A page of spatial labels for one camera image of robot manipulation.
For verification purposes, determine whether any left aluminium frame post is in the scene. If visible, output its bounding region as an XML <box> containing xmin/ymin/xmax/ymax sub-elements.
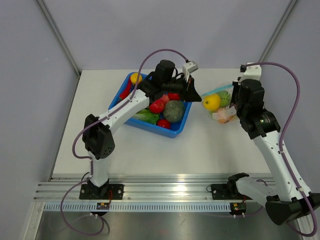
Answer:
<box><xmin>35</xmin><ymin>0</ymin><xmax>82</xmax><ymax>79</ymax></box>

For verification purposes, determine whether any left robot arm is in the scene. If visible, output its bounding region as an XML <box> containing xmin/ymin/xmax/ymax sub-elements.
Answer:
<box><xmin>82</xmin><ymin>60</ymin><xmax>201</xmax><ymax>199</ymax></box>

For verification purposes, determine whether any right aluminium frame post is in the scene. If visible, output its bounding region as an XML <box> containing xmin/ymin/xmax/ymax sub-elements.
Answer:
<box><xmin>258</xmin><ymin>0</ymin><xmax>300</xmax><ymax>63</ymax></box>

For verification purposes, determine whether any small red tomato front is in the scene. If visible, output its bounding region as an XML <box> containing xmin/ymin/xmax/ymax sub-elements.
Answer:
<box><xmin>156</xmin><ymin>119</ymin><xmax>171</xmax><ymax>130</ymax></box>

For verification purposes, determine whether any red chili pepper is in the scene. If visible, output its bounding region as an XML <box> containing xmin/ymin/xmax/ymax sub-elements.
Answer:
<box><xmin>119</xmin><ymin>79</ymin><xmax>132</xmax><ymax>101</ymax></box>

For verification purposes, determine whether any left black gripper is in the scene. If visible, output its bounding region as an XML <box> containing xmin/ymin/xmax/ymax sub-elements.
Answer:
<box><xmin>161</xmin><ymin>73</ymin><xmax>201</xmax><ymax>102</ymax></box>

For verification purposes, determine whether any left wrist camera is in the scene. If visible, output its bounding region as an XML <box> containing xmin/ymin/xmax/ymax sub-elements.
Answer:
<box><xmin>182</xmin><ymin>61</ymin><xmax>199</xmax><ymax>82</ymax></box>

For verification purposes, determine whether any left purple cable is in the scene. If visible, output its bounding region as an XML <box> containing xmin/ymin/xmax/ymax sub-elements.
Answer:
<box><xmin>59</xmin><ymin>48</ymin><xmax>190</xmax><ymax>236</ymax></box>

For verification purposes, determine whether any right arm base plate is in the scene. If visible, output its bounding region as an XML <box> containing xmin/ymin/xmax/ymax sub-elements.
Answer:
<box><xmin>206</xmin><ymin>183</ymin><xmax>252</xmax><ymax>201</ymax></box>

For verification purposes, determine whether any yellow lemon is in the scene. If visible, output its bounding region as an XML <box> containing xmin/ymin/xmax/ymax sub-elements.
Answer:
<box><xmin>129</xmin><ymin>72</ymin><xmax>143</xmax><ymax>85</ymax></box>

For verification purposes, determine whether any green lettuce leaf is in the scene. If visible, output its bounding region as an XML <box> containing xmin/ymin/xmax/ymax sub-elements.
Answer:
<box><xmin>132</xmin><ymin>109</ymin><xmax>160</xmax><ymax>125</ymax></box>

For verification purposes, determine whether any blue plastic bin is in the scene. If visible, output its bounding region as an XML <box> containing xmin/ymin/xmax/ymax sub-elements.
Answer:
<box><xmin>108</xmin><ymin>72</ymin><xmax>192</xmax><ymax>138</ymax></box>

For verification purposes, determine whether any aluminium mounting rail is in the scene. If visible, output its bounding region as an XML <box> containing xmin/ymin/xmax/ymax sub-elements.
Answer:
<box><xmin>33</xmin><ymin>173</ymin><xmax>229</xmax><ymax>203</ymax></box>

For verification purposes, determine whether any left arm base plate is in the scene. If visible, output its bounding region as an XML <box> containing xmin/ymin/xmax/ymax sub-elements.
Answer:
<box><xmin>79</xmin><ymin>183</ymin><xmax>124</xmax><ymax>200</ymax></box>

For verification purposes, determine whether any yellow apple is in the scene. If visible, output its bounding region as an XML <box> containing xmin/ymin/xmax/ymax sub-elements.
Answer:
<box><xmin>202</xmin><ymin>94</ymin><xmax>221</xmax><ymax>112</ymax></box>

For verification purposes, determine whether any red tomato right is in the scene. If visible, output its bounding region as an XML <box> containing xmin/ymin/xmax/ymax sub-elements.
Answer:
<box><xmin>167</xmin><ymin>92</ymin><xmax>180</xmax><ymax>101</ymax></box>

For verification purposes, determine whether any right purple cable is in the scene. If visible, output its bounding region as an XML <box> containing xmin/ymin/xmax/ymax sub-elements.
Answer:
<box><xmin>239</xmin><ymin>61</ymin><xmax>318</xmax><ymax>238</ymax></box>

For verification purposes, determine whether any orange peach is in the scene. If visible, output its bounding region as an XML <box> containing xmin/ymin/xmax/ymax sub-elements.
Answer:
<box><xmin>211</xmin><ymin>108</ymin><xmax>236</xmax><ymax>124</ymax></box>

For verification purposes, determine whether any netted cantaloupe melon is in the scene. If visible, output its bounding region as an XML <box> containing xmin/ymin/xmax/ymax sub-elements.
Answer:
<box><xmin>162</xmin><ymin>100</ymin><xmax>186</xmax><ymax>124</ymax></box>

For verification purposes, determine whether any aluminium frame post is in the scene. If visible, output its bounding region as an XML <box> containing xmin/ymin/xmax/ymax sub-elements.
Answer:
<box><xmin>35</xmin><ymin>0</ymin><xmax>82</xmax><ymax>79</ymax></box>
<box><xmin>258</xmin><ymin>0</ymin><xmax>300</xmax><ymax>63</ymax></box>

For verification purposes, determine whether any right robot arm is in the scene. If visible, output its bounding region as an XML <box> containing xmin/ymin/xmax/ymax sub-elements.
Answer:
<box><xmin>226</xmin><ymin>79</ymin><xmax>320</xmax><ymax>226</ymax></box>

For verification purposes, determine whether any white slotted cable duct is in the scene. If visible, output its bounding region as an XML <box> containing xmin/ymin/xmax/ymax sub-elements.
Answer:
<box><xmin>44</xmin><ymin>201</ymin><xmax>231</xmax><ymax>213</ymax></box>

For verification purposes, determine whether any purple cable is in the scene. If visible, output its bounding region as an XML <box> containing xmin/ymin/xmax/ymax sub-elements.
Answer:
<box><xmin>59</xmin><ymin>48</ymin><xmax>190</xmax><ymax>236</ymax></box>
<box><xmin>239</xmin><ymin>61</ymin><xmax>318</xmax><ymax>238</ymax></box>

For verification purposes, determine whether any red tomato centre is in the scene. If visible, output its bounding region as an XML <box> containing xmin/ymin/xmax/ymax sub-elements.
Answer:
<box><xmin>148</xmin><ymin>99</ymin><xmax>165</xmax><ymax>114</ymax></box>

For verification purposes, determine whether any striped green watermelon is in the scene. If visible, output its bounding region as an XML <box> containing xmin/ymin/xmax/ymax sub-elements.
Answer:
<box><xmin>217</xmin><ymin>90</ymin><xmax>231</xmax><ymax>108</ymax></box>

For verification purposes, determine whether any clear zip top bag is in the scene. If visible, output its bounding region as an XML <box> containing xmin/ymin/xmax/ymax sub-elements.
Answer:
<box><xmin>201</xmin><ymin>83</ymin><xmax>237</xmax><ymax>124</ymax></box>

